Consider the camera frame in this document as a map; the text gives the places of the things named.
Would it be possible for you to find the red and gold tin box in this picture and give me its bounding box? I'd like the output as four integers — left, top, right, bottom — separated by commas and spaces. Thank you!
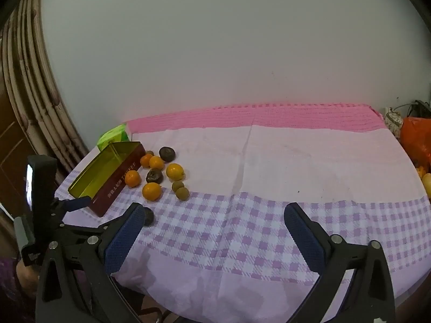
68, 141, 146, 217

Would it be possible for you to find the green tissue pack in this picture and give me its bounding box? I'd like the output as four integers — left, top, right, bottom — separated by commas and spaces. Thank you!
96, 124, 131, 152

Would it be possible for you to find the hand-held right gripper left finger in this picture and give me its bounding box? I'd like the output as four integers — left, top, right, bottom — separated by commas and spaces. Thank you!
35, 202, 146, 323

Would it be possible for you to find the person's left hand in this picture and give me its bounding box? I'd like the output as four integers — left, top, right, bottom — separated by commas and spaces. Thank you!
16, 258, 39, 288

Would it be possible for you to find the white patterned container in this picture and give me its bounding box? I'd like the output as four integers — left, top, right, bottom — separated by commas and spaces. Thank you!
384, 107, 405, 132

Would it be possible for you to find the orange plastic bag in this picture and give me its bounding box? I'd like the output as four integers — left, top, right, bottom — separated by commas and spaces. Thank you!
399, 117, 431, 172

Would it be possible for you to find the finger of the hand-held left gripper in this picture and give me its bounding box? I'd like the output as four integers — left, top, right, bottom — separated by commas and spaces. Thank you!
50, 196, 92, 213

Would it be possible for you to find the beige patterned curtain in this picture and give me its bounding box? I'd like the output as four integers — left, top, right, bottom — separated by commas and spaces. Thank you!
0, 0, 90, 175

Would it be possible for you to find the pink and purple checked tablecloth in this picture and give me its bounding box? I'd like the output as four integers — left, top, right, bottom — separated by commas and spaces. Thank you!
55, 103, 431, 320

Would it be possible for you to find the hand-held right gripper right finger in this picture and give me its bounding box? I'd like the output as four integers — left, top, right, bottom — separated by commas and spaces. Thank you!
284, 202, 396, 323

